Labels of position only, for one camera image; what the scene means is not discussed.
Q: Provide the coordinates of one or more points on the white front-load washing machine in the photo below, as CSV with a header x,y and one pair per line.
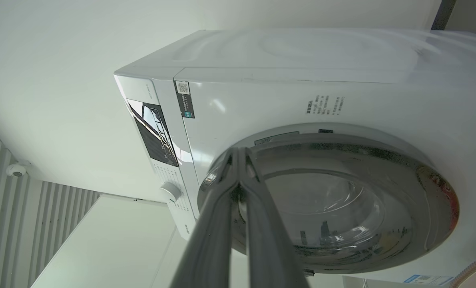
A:
x,y
333,104

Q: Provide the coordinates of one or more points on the white round control knob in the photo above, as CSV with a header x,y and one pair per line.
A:
x,y
170,191

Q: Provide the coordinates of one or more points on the white cabinet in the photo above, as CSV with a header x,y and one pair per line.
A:
x,y
110,244

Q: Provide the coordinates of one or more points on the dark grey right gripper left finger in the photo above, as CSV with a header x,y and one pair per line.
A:
x,y
208,244

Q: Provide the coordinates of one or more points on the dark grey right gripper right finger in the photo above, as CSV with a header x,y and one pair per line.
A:
x,y
269,244

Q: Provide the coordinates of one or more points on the white dome security camera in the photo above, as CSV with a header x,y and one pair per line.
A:
x,y
16,170

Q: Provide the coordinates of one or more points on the black QR code sticker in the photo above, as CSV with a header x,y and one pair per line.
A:
x,y
184,99

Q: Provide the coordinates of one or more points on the round chrome washing machine door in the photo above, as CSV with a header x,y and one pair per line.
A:
x,y
341,204

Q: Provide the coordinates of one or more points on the blue energy label sticker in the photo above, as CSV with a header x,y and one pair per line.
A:
x,y
427,279

